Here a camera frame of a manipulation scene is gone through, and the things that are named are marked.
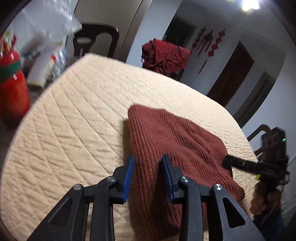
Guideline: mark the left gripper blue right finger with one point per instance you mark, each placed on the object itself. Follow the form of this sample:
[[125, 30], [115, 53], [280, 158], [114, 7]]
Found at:
[[172, 174]]

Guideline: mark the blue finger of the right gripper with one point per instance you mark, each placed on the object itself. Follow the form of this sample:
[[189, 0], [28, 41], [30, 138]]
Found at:
[[243, 165]]

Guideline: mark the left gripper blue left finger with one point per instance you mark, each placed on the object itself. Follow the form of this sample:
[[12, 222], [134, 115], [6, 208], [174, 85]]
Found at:
[[121, 181]]

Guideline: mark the maroon knit sweater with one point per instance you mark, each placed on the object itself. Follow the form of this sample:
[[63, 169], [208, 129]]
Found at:
[[198, 153]]

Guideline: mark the person's right hand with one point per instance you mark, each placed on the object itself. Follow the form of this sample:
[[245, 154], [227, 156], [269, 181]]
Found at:
[[260, 202]]

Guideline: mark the black chair at right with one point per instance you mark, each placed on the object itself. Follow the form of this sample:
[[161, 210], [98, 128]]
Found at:
[[255, 140]]

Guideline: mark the cream quilted table cover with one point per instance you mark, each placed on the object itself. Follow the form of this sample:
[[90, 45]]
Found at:
[[77, 132]]

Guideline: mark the red plaid shirt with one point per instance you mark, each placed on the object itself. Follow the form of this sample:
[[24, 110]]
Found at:
[[163, 57]]

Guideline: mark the dark wooden door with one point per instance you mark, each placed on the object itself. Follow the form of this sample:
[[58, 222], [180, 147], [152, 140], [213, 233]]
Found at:
[[232, 75]]

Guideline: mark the red reindeer thermos bottle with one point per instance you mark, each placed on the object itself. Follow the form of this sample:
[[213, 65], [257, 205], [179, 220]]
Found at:
[[15, 99]]

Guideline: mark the black chair behind table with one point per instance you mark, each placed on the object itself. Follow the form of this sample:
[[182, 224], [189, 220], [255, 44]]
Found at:
[[84, 39]]

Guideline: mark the red Chinese knot decoration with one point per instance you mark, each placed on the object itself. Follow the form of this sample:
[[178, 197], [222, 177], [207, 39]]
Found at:
[[207, 43]]

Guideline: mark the clear plastic bag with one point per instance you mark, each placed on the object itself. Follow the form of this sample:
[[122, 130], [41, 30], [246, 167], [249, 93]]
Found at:
[[53, 18]]

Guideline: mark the ceiling lamp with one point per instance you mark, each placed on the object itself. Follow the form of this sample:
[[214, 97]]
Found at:
[[247, 5]]

